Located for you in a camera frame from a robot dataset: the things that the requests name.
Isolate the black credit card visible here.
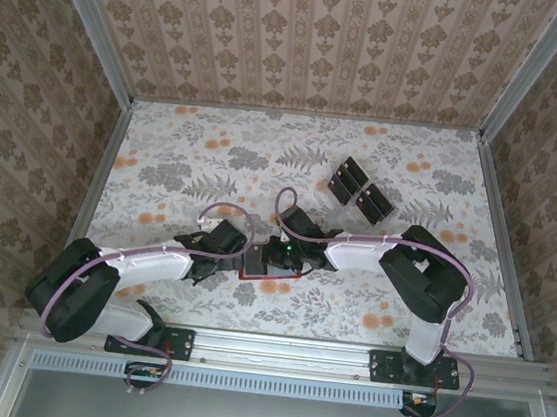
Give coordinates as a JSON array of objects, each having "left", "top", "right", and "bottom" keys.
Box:
[
  {"left": 243, "top": 244, "right": 271, "bottom": 278},
  {"left": 339, "top": 154, "right": 374, "bottom": 186},
  {"left": 354, "top": 190, "right": 391, "bottom": 229},
  {"left": 361, "top": 181, "right": 397, "bottom": 217},
  {"left": 333, "top": 164, "right": 367, "bottom": 197},
  {"left": 326, "top": 173, "right": 359, "bottom": 208}
]

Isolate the red leather card holder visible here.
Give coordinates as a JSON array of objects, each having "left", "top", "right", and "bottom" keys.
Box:
[{"left": 237, "top": 257, "right": 303, "bottom": 289}]

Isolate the clear acrylic card stand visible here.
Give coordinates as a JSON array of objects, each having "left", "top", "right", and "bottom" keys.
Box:
[{"left": 314, "top": 151, "right": 402, "bottom": 232}]

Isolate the black controller box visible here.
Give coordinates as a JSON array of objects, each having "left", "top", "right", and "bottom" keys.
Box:
[
  {"left": 399, "top": 389, "right": 440, "bottom": 417},
  {"left": 122, "top": 359, "right": 167, "bottom": 391}
]

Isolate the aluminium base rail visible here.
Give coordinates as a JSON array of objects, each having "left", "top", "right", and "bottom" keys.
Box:
[{"left": 16, "top": 304, "right": 557, "bottom": 405}]

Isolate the white slotted cable duct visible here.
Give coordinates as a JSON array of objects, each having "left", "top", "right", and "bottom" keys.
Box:
[{"left": 31, "top": 350, "right": 412, "bottom": 413}]

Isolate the purple cable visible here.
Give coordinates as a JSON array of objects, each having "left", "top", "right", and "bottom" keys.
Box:
[
  {"left": 253, "top": 186, "right": 496, "bottom": 417},
  {"left": 31, "top": 183, "right": 260, "bottom": 409}
]

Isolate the aluminium side rail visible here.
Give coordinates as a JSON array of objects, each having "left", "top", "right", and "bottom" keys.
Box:
[
  {"left": 451, "top": 133, "right": 557, "bottom": 363},
  {"left": 62, "top": 92, "right": 137, "bottom": 262}
]

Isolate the aluminium frame post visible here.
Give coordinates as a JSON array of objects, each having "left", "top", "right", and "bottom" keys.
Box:
[
  {"left": 27, "top": 0, "right": 147, "bottom": 109},
  {"left": 479, "top": 0, "right": 557, "bottom": 151}
]

